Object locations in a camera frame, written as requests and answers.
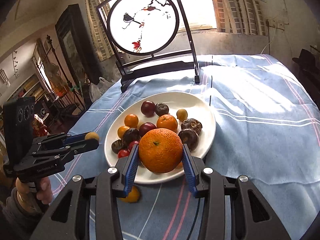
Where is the red cherry tomato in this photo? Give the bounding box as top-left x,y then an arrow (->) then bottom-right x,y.
118,149 -> 130,159

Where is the small orange mandarin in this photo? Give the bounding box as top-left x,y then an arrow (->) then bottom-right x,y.
124,114 -> 139,128

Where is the large dark red plum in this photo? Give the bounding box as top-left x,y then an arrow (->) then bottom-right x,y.
140,100 -> 156,118

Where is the large orange mandarin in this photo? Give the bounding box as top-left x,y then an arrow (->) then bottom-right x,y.
138,128 -> 183,173

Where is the dark wrinkled passion fruit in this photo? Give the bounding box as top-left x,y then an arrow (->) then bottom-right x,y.
181,118 -> 202,135

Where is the person left hand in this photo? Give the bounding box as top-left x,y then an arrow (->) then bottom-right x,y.
37,177 -> 53,204

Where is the plastic bags pile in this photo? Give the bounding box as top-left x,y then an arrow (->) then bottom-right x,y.
89,77 -> 115,102

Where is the round bird painting screen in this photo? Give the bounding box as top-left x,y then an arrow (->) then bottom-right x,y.
96,0 -> 200,92

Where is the left checkered curtain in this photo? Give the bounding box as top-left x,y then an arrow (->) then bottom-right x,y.
85,0 -> 114,62

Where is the checkered curtain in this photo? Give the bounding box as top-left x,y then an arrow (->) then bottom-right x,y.
85,0 -> 114,62
212,0 -> 267,36

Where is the right checkered curtain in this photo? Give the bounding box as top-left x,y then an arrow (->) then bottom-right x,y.
212,0 -> 267,36

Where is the dark framed wall painting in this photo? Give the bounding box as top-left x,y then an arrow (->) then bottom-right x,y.
55,4 -> 103,85

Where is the black cable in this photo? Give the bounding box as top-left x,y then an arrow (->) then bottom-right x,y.
183,55 -> 214,240

